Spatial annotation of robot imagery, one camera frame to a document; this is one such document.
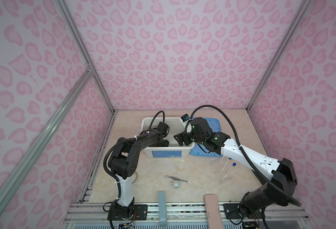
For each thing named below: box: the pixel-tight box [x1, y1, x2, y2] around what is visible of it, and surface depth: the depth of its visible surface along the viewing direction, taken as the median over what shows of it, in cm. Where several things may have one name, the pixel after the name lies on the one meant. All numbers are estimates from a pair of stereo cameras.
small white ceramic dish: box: [172, 180, 181, 189], surface depth 82 cm
